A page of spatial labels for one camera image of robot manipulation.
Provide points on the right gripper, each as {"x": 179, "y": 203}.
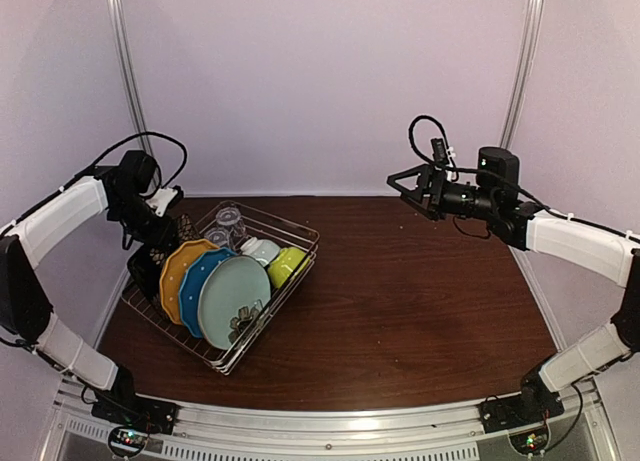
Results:
{"x": 438, "y": 175}

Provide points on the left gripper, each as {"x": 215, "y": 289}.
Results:
{"x": 158, "y": 237}

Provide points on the black floral square plate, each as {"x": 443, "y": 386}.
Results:
{"x": 146, "y": 264}

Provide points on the yellow dotted scalloped plate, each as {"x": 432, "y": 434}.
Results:
{"x": 173, "y": 273}

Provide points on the blue dotted scalloped plate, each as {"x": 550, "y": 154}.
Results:
{"x": 192, "y": 284}

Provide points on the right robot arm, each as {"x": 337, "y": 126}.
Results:
{"x": 526, "y": 224}

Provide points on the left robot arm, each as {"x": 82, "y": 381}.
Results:
{"x": 122, "y": 195}

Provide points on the clear glass cup near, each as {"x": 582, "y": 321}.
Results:
{"x": 220, "y": 237}

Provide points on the clear glass cup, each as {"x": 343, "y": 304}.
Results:
{"x": 220, "y": 237}
{"x": 231, "y": 220}

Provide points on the clear glass cup far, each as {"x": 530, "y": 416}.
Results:
{"x": 231, "y": 220}

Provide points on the light teal floral plate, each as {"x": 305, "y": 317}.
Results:
{"x": 231, "y": 298}

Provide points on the pale striped bowl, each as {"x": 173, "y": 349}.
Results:
{"x": 262, "y": 250}

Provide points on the lime green bowl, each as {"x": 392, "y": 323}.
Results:
{"x": 288, "y": 262}

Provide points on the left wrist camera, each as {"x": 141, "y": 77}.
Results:
{"x": 164, "y": 198}

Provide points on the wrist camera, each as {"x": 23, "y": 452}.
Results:
{"x": 164, "y": 198}
{"x": 444, "y": 155}

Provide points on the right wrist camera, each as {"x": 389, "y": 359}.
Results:
{"x": 444, "y": 155}

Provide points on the wire dish rack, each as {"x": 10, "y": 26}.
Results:
{"x": 258, "y": 224}

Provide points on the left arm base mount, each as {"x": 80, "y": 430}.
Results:
{"x": 147, "y": 415}

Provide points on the right aluminium frame post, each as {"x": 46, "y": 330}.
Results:
{"x": 529, "y": 40}

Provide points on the aluminium frame post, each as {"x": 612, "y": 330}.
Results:
{"x": 123, "y": 53}
{"x": 529, "y": 40}

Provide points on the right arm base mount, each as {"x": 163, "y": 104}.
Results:
{"x": 510, "y": 412}

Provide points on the left aluminium frame post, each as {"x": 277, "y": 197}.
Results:
{"x": 123, "y": 53}

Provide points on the aluminium front rail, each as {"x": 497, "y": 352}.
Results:
{"x": 451, "y": 431}

